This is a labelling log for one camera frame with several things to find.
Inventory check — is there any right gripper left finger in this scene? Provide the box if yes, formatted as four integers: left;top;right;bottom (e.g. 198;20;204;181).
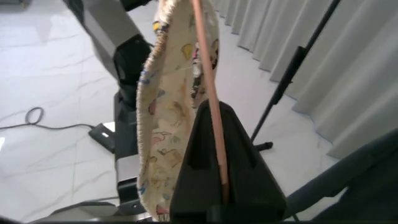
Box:
169;100;225;222

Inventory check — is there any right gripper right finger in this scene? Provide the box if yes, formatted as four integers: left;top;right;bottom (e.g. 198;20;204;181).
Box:
219;101;287;222

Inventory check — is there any cream printed garment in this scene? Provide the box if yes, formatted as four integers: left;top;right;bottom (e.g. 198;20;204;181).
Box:
136;0;220;222

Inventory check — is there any pink clothes hanger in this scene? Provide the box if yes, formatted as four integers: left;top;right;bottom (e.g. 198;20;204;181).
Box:
190;0;230;205

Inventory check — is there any black cable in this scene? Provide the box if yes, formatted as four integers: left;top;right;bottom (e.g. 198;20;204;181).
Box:
0;106;96;131

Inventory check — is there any dark grey garment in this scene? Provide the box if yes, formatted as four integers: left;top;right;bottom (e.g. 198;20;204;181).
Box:
283;128;398;222

